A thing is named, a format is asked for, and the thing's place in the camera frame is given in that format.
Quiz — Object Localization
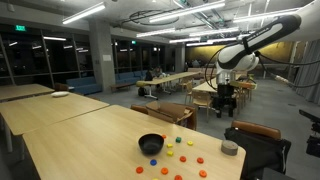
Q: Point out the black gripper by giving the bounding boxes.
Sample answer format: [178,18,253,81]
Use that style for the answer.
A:
[214,83,237,119]

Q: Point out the black bowl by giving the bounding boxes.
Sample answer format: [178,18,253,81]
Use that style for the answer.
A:
[137,133,165,156]

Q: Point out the wooden chair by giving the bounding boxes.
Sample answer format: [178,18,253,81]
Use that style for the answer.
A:
[191,90,214,123]

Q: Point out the long wooden table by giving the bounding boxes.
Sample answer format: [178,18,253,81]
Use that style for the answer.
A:
[192,78,219,94]
[135,71,201,100]

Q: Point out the wooden block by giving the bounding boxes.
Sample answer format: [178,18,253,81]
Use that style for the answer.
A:
[233,80,258,91]

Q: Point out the open cardboard box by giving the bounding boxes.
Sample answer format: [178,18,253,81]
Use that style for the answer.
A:
[145,100,198,131]

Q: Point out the seated person light clothes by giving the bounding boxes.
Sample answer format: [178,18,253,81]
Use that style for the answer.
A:
[153,65,164,79]

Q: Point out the ceiling light strip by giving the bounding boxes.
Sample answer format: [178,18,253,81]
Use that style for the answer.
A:
[148,0,227,24]
[232,7,301,24]
[135,27,177,38]
[61,1,107,25]
[168,37,201,44]

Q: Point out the seated person dark clothes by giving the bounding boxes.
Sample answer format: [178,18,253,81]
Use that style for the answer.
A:
[144,69,154,82]

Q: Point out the blue sofa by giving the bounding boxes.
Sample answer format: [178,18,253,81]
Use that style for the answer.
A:
[114,70,148,85]
[65,76,103,96]

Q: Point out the wooden bench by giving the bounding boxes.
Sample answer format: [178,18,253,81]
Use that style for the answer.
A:
[109,82,134,93]

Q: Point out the concrete pillar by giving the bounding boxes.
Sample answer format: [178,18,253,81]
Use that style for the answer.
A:
[88,19,116,93]

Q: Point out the white plate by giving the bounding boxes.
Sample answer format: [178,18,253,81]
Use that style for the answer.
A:
[50,90,70,98]

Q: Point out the light wooden table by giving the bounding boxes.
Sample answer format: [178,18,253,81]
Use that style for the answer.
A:
[0,92,110,153]
[0,83,55,103]

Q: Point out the grey duct tape roll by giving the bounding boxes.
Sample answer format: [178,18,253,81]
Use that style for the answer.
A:
[220,139,239,156]

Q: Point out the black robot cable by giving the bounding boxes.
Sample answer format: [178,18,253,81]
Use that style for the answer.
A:
[203,41,320,91]

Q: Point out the black camera on tripod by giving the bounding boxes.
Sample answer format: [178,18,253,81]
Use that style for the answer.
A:
[298,109,320,159]

